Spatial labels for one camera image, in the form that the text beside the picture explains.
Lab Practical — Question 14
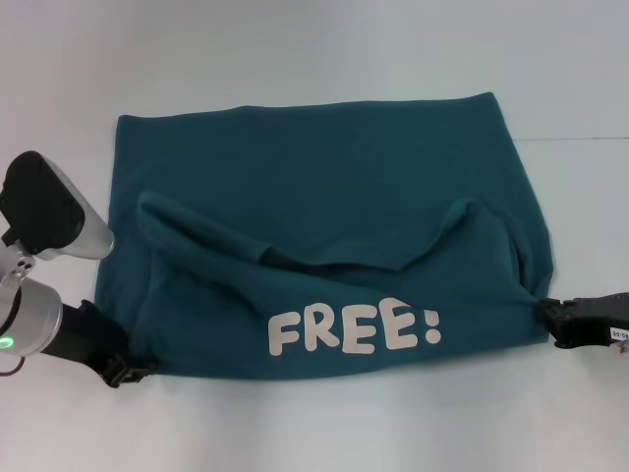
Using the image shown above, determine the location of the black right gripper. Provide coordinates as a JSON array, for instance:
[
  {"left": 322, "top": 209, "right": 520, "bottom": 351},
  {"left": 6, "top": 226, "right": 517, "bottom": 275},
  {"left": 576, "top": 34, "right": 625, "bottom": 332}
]
[{"left": 534, "top": 293, "right": 629, "bottom": 351}]

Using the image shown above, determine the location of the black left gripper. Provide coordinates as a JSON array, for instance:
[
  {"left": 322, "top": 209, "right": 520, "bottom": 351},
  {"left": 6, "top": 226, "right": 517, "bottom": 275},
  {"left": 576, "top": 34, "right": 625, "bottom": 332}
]
[{"left": 41, "top": 299, "right": 158, "bottom": 403}]

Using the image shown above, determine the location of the blue shirt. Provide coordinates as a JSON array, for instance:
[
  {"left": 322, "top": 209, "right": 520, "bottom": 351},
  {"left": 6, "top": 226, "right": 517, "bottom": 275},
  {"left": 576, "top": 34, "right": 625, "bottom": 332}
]
[{"left": 92, "top": 90, "right": 559, "bottom": 394}]

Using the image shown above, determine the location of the left arm cable with plug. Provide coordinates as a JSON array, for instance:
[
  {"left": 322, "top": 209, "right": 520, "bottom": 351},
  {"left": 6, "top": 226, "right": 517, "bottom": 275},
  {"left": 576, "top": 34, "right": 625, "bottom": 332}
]
[{"left": 0, "top": 354, "right": 27, "bottom": 380}]

